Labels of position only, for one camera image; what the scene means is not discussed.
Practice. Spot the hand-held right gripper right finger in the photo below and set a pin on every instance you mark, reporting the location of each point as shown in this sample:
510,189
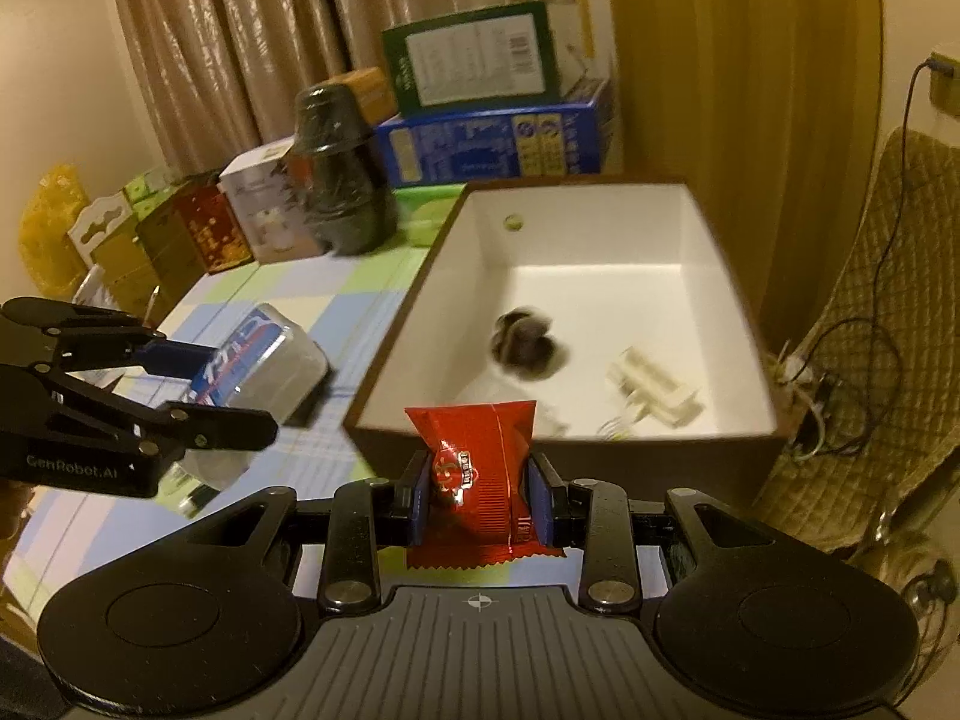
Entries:
537,499

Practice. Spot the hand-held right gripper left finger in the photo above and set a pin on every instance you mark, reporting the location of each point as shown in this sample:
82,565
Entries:
420,499

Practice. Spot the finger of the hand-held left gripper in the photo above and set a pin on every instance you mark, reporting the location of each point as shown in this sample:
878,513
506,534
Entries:
217,431
176,356

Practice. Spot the red snack packet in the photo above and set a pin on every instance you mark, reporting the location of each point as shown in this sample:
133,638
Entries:
480,480

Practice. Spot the dark brown scrunchie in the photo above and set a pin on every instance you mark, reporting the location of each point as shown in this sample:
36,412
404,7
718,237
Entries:
529,345

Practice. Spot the white plastic clip holder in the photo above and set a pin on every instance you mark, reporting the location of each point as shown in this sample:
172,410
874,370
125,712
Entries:
652,390

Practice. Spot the large white box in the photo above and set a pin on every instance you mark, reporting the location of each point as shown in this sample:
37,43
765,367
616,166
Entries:
675,277

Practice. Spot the checkered cloth desktop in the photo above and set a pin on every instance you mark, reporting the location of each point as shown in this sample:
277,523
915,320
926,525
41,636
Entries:
352,300

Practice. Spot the large cardboard carton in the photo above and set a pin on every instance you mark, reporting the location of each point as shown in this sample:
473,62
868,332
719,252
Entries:
127,262

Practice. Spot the red gift box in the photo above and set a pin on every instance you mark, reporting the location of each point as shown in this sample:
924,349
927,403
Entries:
210,229

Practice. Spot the white carved chair back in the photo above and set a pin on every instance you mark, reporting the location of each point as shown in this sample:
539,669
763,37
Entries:
94,229

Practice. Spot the stack of green tissue packs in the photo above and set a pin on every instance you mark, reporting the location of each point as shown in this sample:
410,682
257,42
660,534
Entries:
150,187

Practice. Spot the white humidifier box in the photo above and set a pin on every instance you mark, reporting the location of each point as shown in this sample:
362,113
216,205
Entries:
262,202

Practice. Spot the yellow plastic bag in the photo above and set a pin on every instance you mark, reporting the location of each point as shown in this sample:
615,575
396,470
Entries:
49,225

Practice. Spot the dark glass jar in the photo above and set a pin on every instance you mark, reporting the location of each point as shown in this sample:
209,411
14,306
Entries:
345,180

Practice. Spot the white power strip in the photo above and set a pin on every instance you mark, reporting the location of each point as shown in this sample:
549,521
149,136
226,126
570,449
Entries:
806,405

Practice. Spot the orange box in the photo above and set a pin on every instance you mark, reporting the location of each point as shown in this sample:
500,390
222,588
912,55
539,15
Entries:
367,94

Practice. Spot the beige curtain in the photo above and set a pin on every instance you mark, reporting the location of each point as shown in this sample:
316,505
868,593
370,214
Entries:
240,37

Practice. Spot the blue milk carton box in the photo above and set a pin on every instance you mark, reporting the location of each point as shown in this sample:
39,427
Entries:
487,142

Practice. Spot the quilted chair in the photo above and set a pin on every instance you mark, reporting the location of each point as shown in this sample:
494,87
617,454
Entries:
885,330

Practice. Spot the green carton box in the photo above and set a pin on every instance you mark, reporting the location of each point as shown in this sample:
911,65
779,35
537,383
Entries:
472,56

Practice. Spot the gold curtain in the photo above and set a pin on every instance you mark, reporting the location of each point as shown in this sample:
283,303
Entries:
750,75

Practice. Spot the wall socket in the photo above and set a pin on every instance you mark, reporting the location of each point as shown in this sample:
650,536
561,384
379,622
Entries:
946,86

